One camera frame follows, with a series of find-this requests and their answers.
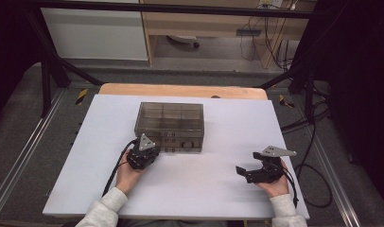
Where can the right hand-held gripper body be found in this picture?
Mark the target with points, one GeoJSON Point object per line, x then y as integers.
{"type": "Point", "coordinates": [265, 173]}

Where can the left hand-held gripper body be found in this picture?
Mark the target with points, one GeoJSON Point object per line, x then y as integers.
{"type": "Point", "coordinates": [141, 157]}

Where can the smoky transparent drawer box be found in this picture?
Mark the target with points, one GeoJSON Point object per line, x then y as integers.
{"type": "Point", "coordinates": [169, 121]}

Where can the person's right hand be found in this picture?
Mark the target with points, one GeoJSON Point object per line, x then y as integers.
{"type": "Point", "coordinates": [276, 189]}

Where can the person's left hand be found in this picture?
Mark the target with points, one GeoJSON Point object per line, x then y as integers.
{"type": "Point", "coordinates": [127, 178]}

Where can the white foam board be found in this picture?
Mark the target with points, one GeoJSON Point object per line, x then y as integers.
{"type": "Point", "coordinates": [187, 189]}

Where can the yellow black floor tape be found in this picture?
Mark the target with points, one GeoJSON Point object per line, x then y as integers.
{"type": "Point", "coordinates": [81, 96]}
{"type": "Point", "coordinates": [286, 102]}

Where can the wooden table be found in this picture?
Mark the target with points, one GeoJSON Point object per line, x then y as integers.
{"type": "Point", "coordinates": [168, 90]}

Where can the office chair base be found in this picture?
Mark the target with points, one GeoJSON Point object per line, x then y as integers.
{"type": "Point", "coordinates": [183, 39]}

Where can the black power strip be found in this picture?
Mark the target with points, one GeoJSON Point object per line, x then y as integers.
{"type": "Point", "coordinates": [248, 32]}

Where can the white cabinet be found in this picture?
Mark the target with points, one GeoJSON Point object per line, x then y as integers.
{"type": "Point", "coordinates": [95, 34]}

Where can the light wooden desk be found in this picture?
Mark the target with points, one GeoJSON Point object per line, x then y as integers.
{"type": "Point", "coordinates": [212, 23]}

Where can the black metal crossbar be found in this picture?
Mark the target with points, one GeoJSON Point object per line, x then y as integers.
{"type": "Point", "coordinates": [168, 8]}

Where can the aluminium floor rail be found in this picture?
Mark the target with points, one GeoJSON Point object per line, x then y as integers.
{"type": "Point", "coordinates": [336, 186]}
{"type": "Point", "coordinates": [23, 154]}

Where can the black metal frame stand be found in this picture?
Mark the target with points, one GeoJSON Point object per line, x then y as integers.
{"type": "Point", "coordinates": [308, 91]}
{"type": "Point", "coordinates": [46, 85]}

